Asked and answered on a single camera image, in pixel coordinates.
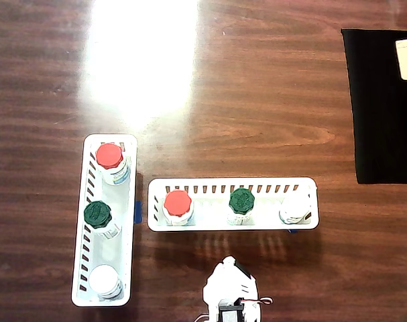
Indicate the black cloth mat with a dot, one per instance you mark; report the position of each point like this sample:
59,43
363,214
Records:
374,117

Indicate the white slotted plastic tray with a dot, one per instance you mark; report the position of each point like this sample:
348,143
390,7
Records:
216,224
129,234

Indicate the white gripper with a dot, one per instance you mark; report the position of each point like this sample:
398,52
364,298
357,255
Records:
228,272

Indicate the red-capped bottle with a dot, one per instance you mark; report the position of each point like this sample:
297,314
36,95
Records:
109,156
178,203

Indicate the white-capped bottle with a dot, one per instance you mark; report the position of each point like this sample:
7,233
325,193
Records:
104,279
295,206

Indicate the green-capped bottle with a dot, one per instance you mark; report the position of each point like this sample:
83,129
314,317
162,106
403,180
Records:
241,200
96,214

